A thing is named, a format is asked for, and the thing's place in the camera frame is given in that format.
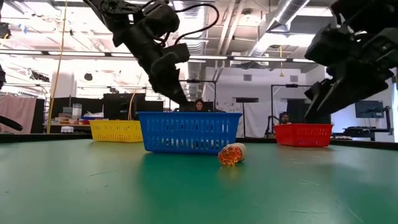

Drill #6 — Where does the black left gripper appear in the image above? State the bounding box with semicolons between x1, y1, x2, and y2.
112;23;190;106

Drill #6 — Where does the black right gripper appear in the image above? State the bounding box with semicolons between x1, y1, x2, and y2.
303;23;398;119

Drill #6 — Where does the orange plastic pumpkin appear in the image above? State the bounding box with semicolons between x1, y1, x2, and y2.
217;145;244;167

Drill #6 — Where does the person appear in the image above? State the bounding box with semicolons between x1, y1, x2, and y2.
192;98;206;113
279;112;292;126

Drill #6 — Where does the black monitor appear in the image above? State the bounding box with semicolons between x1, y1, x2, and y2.
354;100;385;119
103;92;146;121

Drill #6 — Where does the red plastic basket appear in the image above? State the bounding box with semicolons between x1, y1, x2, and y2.
273;123;334;148

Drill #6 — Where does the blue plastic basket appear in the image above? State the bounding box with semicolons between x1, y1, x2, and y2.
137;111;243;155

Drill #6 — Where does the yellow plastic basket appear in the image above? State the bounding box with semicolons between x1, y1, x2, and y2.
89;119;144;144

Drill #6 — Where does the black panel lamp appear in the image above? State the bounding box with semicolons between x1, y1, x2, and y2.
235;96;259;104

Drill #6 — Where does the white backdrop sheet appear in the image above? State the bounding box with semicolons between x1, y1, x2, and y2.
217;101;289;138

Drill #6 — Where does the green table mat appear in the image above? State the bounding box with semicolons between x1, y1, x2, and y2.
0;138;398;224

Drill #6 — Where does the pink cloth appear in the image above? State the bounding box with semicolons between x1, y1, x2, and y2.
0;95;37;134

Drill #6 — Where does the silver ventilation duct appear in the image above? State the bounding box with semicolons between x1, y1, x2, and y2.
172;0;210;100

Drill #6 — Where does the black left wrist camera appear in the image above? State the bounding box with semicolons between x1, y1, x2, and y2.
150;42;191;77

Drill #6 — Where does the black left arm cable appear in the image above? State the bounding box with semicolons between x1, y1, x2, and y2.
161;2;220;47

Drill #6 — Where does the black curved cable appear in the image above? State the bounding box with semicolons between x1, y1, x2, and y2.
0;114;24;132

